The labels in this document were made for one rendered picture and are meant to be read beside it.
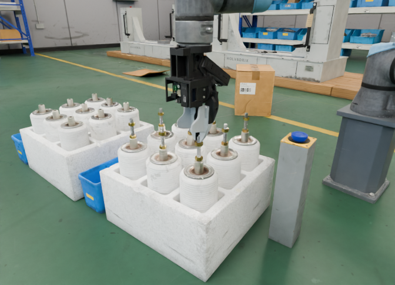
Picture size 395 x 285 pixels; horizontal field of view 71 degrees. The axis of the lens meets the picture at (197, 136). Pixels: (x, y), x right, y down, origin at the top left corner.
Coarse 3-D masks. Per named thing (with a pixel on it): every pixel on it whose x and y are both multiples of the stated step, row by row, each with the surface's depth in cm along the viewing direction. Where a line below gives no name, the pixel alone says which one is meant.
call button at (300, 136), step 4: (292, 132) 70; (296, 132) 70; (300, 132) 70; (292, 136) 69; (296, 136) 68; (300, 136) 68; (304, 136) 68; (296, 140) 69; (300, 140) 68; (304, 140) 69
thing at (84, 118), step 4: (92, 112) 111; (96, 112) 113; (76, 116) 109; (80, 116) 109; (84, 116) 109; (88, 116) 110; (80, 120) 110; (84, 120) 110; (88, 120) 110; (88, 124) 111; (88, 128) 111
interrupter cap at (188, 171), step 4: (192, 164) 70; (204, 164) 70; (188, 168) 68; (192, 168) 69; (204, 168) 69; (208, 168) 68; (212, 168) 68; (184, 172) 66; (188, 172) 66; (192, 172) 67; (204, 172) 67; (208, 172) 66; (212, 172) 66; (188, 176) 65; (192, 176) 65; (196, 176) 65; (200, 176) 65; (204, 176) 65; (208, 176) 65
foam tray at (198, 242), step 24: (264, 168) 83; (120, 192) 78; (144, 192) 72; (240, 192) 72; (264, 192) 88; (120, 216) 82; (144, 216) 74; (168, 216) 68; (192, 216) 63; (216, 216) 64; (240, 216) 76; (144, 240) 78; (168, 240) 71; (192, 240) 65; (216, 240) 67; (192, 264) 68; (216, 264) 70
